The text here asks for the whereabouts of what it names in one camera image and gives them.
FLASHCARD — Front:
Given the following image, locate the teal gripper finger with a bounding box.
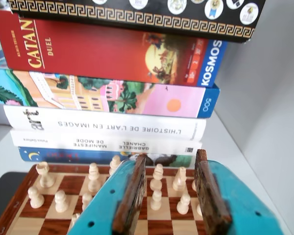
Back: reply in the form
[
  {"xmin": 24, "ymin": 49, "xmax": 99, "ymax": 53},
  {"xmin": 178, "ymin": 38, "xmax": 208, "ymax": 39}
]
[
  {"xmin": 193, "ymin": 148, "xmax": 286, "ymax": 235},
  {"xmin": 68, "ymin": 154, "xmax": 147, "ymax": 235}
]

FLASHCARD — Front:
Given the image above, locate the light wooden bishop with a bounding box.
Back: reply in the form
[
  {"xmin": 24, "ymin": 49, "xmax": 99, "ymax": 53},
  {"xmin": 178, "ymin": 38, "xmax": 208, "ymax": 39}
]
[
  {"xmin": 88, "ymin": 163, "xmax": 100, "ymax": 194},
  {"xmin": 152, "ymin": 164, "xmax": 164, "ymax": 192}
]

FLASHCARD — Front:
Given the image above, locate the light wooden king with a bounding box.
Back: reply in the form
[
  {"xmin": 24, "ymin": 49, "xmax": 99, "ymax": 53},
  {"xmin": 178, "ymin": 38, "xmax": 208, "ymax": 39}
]
[{"xmin": 109, "ymin": 155, "xmax": 123, "ymax": 176}]

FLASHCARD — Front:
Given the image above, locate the wooden chessboard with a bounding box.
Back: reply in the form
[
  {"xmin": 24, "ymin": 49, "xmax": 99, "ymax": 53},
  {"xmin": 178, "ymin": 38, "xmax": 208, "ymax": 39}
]
[{"xmin": 0, "ymin": 163, "xmax": 204, "ymax": 235}]

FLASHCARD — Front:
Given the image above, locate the blue picture book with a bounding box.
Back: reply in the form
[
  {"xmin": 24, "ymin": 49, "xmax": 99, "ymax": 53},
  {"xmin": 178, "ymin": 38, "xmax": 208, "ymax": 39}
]
[{"xmin": 18, "ymin": 146, "xmax": 196, "ymax": 168}]

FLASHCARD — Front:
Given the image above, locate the white Manifeste de Mode book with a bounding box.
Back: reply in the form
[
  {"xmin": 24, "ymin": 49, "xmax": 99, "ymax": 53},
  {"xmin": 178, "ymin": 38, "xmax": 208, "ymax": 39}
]
[{"xmin": 10, "ymin": 129, "xmax": 203, "ymax": 157}]

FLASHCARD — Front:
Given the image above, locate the white Histoire de l'Art book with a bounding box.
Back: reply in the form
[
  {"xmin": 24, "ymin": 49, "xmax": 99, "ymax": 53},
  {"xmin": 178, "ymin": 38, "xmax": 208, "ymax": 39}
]
[{"xmin": 3, "ymin": 105, "xmax": 207, "ymax": 142}]

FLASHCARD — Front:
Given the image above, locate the dark grey table mat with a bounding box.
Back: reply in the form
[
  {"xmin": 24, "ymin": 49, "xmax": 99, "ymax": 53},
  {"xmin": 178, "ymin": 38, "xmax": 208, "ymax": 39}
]
[{"xmin": 0, "ymin": 172, "xmax": 29, "ymax": 230}]

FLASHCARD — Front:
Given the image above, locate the colourful illustrated puzzle box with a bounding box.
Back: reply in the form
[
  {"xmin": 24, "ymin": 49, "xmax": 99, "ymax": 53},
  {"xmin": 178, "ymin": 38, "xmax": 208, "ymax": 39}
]
[{"xmin": 0, "ymin": 67, "xmax": 221, "ymax": 119}]

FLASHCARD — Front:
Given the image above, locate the red Catan Duel box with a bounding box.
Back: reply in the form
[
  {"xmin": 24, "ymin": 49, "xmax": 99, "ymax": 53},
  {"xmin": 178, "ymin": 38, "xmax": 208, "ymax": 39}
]
[{"xmin": 0, "ymin": 9, "xmax": 228, "ymax": 88}]

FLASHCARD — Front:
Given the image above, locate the black medallion game box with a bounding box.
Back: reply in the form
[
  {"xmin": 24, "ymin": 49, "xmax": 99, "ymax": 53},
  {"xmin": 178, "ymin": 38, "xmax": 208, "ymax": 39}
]
[{"xmin": 8, "ymin": 0, "xmax": 267, "ymax": 44}]

